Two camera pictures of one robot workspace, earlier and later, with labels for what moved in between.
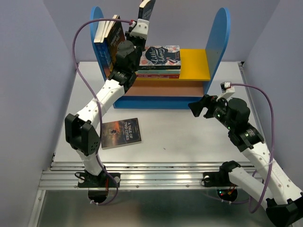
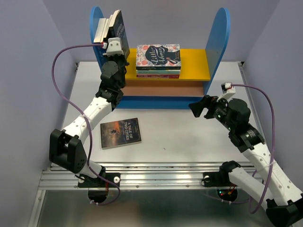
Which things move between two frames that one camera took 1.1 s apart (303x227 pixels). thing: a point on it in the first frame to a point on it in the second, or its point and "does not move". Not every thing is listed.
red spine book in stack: (157, 75) does not move
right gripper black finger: (197, 107) does not move
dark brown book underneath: (120, 133) does not move
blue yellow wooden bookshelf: (200, 71) does not move
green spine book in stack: (174, 71) does not move
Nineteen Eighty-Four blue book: (146, 8) to (118, 30)
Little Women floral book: (160, 57) does not move
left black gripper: (142, 41) to (121, 57)
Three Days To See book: (116, 36) to (110, 19)
